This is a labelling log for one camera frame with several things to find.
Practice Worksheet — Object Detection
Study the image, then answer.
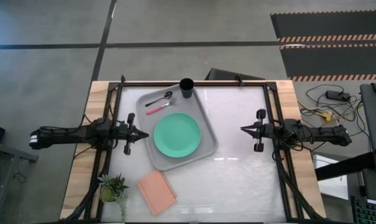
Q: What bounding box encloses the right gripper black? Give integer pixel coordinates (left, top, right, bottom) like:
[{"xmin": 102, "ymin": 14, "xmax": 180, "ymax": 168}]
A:
[{"xmin": 240, "ymin": 108, "xmax": 276, "ymax": 153}]

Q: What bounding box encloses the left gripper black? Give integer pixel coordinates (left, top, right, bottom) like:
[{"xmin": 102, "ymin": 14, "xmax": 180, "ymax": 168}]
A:
[{"xmin": 112, "ymin": 112, "xmax": 150, "ymax": 156}]

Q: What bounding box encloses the pink-handled metal fork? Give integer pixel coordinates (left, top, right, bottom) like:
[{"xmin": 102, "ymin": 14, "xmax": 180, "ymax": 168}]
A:
[{"xmin": 145, "ymin": 97, "xmax": 178, "ymax": 116}]

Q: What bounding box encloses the teal green plate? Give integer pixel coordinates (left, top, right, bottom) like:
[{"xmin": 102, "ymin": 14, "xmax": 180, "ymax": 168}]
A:
[{"xmin": 153, "ymin": 112, "xmax": 202, "ymax": 159}]

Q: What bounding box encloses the black spoon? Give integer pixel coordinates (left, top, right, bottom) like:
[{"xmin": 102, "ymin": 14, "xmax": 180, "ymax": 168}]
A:
[{"xmin": 144, "ymin": 91, "xmax": 173, "ymax": 108}]

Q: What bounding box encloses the black plastic cup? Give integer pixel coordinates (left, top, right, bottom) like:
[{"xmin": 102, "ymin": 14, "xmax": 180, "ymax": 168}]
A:
[{"xmin": 179, "ymin": 78, "xmax": 195, "ymax": 100}]

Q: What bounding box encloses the grey plastic tray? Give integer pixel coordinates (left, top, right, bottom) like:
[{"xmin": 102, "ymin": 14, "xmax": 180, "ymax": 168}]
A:
[{"xmin": 135, "ymin": 82, "xmax": 219, "ymax": 172}]

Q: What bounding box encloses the small potted green plant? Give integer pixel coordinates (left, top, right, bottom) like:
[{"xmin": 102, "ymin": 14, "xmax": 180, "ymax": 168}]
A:
[{"xmin": 98, "ymin": 173, "xmax": 129, "ymax": 222}]

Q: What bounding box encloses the black power adapter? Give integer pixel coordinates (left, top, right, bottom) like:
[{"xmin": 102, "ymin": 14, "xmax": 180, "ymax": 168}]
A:
[{"xmin": 326, "ymin": 90, "xmax": 352, "ymax": 102}]

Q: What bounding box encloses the white box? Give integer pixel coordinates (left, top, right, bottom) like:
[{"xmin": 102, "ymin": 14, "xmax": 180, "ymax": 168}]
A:
[{"xmin": 313, "ymin": 154, "xmax": 349, "ymax": 202}]

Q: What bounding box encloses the black hazard-striped floor mat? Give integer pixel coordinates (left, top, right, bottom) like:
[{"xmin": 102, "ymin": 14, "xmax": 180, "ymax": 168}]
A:
[
  {"xmin": 270, "ymin": 10, "xmax": 376, "ymax": 43},
  {"xmin": 279, "ymin": 43, "xmax": 376, "ymax": 83}
]

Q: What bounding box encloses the grey side table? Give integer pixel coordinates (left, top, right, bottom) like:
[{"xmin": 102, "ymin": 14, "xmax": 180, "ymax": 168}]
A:
[{"xmin": 0, "ymin": 139, "xmax": 39, "ymax": 224}]

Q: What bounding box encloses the backlit computer keyboard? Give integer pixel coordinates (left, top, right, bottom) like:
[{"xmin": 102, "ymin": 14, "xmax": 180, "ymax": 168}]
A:
[{"xmin": 351, "ymin": 195, "xmax": 376, "ymax": 224}]

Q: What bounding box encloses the black aluminium table frame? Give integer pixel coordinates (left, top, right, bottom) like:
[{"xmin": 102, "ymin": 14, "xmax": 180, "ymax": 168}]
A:
[{"xmin": 63, "ymin": 74, "xmax": 324, "ymax": 224}]

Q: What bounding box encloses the tangle of floor cables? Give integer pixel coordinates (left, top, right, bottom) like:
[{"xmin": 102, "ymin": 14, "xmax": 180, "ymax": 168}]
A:
[{"xmin": 297, "ymin": 83, "xmax": 372, "ymax": 141}]

